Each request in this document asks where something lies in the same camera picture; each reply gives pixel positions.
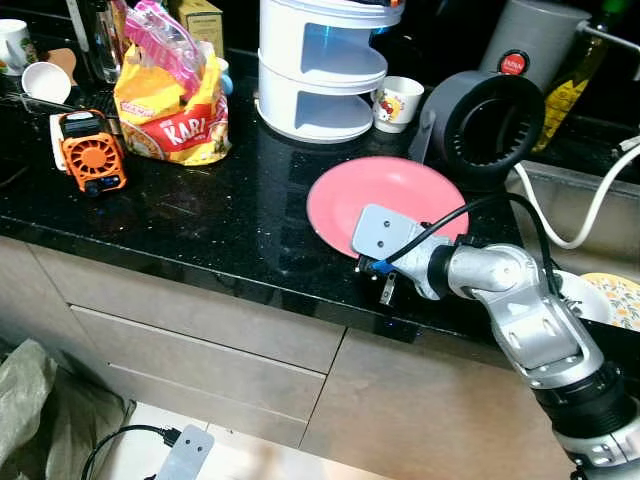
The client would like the pink round plate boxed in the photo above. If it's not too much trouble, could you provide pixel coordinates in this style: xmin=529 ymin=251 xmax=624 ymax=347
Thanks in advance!
xmin=307 ymin=157 xmax=469 ymax=259

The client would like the black round fan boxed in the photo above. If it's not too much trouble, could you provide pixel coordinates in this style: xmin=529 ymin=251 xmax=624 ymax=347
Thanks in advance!
xmin=415 ymin=72 xmax=546 ymax=191

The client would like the white tiered storage container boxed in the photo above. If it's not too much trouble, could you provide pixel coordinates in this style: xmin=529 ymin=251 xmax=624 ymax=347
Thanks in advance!
xmin=258 ymin=0 xmax=406 ymax=144

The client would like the white cup red print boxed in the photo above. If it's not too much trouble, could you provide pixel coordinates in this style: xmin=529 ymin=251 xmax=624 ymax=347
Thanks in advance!
xmin=372 ymin=77 xmax=426 ymax=134

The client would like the steel sink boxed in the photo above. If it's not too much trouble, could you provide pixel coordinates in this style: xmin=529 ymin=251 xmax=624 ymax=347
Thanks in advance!
xmin=510 ymin=160 xmax=640 ymax=331

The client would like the blue mug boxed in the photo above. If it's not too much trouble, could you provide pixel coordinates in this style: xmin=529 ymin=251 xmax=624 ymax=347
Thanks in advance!
xmin=205 ymin=60 xmax=234 ymax=96

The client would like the yellow snack bag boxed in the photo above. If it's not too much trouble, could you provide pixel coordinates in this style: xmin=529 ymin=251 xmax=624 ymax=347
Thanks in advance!
xmin=113 ymin=0 xmax=231 ymax=166

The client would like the yellow floral plate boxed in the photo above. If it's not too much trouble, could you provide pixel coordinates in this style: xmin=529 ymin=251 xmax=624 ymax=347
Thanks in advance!
xmin=580 ymin=272 xmax=640 ymax=331

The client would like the olive oil bottle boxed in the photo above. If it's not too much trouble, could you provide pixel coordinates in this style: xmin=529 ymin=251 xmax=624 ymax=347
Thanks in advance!
xmin=535 ymin=15 xmax=611 ymax=151

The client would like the grey thermos jug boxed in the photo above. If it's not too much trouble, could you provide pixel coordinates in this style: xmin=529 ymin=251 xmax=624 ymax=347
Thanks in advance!
xmin=480 ymin=0 xmax=626 ymax=96

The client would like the orange portable fan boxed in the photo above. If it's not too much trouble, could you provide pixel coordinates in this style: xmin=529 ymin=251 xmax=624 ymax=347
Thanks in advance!
xmin=55 ymin=110 xmax=128 ymax=196

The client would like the olive yellow carton box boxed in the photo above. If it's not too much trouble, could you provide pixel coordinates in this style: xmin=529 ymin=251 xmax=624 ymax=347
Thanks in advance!
xmin=180 ymin=0 xmax=226 ymax=56

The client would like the pink plastic packet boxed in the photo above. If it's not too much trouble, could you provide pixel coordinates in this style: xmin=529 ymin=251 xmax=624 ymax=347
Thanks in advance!
xmin=125 ymin=0 xmax=208 ymax=96

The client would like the grey green sack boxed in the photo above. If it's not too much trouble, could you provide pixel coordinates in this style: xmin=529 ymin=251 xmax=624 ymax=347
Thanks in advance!
xmin=0 ymin=340 xmax=131 ymax=480

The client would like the dark glass bottle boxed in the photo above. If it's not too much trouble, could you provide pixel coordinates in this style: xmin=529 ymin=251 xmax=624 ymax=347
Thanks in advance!
xmin=93 ymin=0 xmax=128 ymax=83

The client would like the brown wooden board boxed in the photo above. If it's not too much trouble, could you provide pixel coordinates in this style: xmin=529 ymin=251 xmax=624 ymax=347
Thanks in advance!
xmin=45 ymin=47 xmax=79 ymax=86

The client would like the small white bowl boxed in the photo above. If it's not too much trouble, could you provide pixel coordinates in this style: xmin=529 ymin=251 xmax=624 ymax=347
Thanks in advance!
xmin=22 ymin=62 xmax=73 ymax=104

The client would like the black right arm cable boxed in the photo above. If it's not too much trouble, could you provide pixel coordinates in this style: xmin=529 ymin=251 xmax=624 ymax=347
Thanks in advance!
xmin=385 ymin=193 xmax=556 ymax=301

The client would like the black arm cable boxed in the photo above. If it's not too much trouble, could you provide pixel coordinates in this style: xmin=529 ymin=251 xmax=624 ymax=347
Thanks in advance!
xmin=385 ymin=193 xmax=556 ymax=301
xmin=80 ymin=425 xmax=181 ymax=480

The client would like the white hose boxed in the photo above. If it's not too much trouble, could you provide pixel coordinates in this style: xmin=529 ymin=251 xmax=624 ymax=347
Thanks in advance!
xmin=510 ymin=145 xmax=640 ymax=251

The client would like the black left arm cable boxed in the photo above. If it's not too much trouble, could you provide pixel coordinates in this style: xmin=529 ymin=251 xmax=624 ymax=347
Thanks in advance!
xmin=80 ymin=425 xmax=181 ymax=480

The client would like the white mug with handle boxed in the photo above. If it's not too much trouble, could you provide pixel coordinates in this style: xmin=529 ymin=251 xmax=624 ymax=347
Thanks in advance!
xmin=0 ymin=20 xmax=31 ymax=76

